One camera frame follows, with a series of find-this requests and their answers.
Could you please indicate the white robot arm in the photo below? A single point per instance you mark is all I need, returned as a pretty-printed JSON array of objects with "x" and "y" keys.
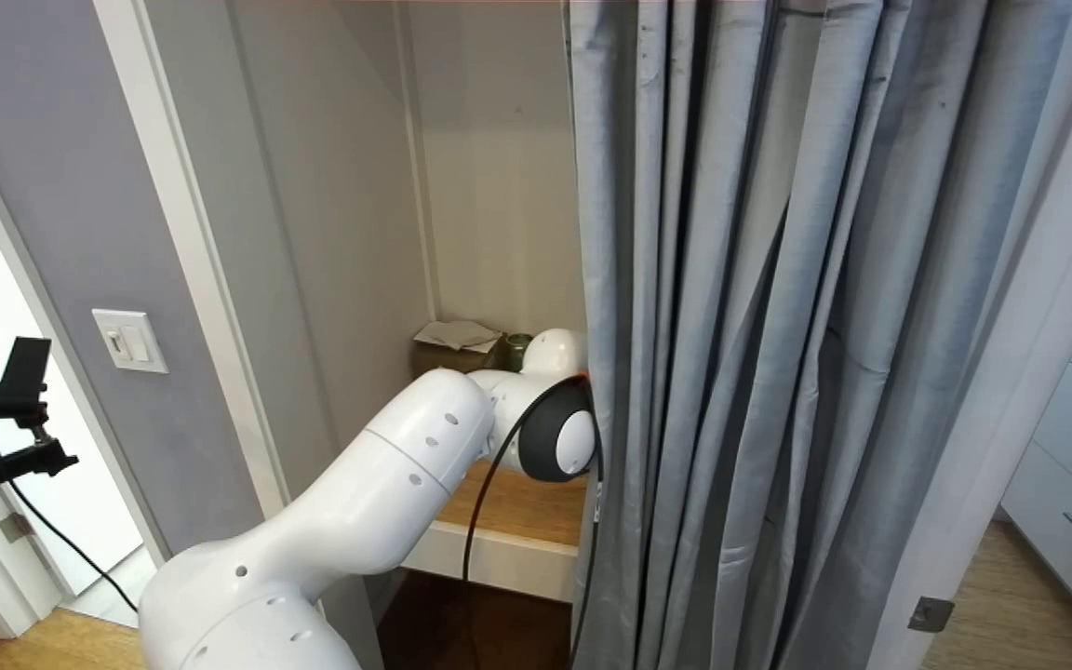
[{"x": 364, "y": 498}]

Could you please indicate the brown box with paper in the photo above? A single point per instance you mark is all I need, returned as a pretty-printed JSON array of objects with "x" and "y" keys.
[{"x": 454, "y": 340}]

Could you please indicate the grey curtain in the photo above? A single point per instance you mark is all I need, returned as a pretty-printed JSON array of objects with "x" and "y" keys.
[{"x": 810, "y": 337}]

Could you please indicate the metal door hinge plate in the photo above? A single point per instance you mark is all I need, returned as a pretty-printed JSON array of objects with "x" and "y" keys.
[{"x": 927, "y": 617}]

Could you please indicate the white door frame trim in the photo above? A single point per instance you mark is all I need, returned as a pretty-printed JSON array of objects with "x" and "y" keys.
[{"x": 178, "y": 226}]

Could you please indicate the white light switch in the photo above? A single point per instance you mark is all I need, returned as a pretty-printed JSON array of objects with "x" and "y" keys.
[{"x": 130, "y": 340}]

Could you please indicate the white door post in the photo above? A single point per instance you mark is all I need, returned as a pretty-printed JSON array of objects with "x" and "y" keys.
[{"x": 996, "y": 412}]

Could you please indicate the black camera on stand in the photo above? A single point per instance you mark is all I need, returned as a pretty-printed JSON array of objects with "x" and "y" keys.
[{"x": 24, "y": 379}]

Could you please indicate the small metal wall plate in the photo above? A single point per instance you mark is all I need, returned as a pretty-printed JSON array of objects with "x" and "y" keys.
[{"x": 17, "y": 526}]

